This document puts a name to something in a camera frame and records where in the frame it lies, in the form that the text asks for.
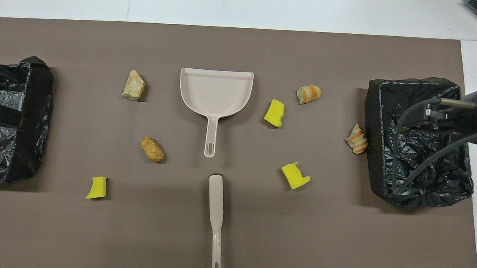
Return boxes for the beige plastic dustpan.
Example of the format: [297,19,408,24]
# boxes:
[177,68,255,160]

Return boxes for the beige hand brush black bristles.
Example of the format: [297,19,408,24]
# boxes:
[205,174,226,268]

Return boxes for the notched yellow sponge piece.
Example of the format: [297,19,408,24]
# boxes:
[280,161,312,190]

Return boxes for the striped croissant piece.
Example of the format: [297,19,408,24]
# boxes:
[345,123,370,155]
[296,84,322,106]

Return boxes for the brown bread roll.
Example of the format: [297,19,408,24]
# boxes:
[140,136,165,163]

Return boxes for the small yellow sponge piece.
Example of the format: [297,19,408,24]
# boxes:
[86,176,108,200]

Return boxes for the brown paper table mat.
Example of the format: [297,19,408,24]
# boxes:
[0,17,477,268]

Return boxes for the pale layered bread chunk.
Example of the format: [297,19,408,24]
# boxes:
[122,69,147,102]

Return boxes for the black bag-lined bin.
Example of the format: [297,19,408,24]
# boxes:
[361,74,477,211]
[0,55,56,184]

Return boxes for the yellow sponge block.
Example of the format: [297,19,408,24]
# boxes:
[263,99,285,128]

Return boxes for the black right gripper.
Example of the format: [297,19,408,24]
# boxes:
[423,103,476,133]

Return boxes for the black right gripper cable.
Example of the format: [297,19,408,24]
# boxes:
[392,96,477,199]

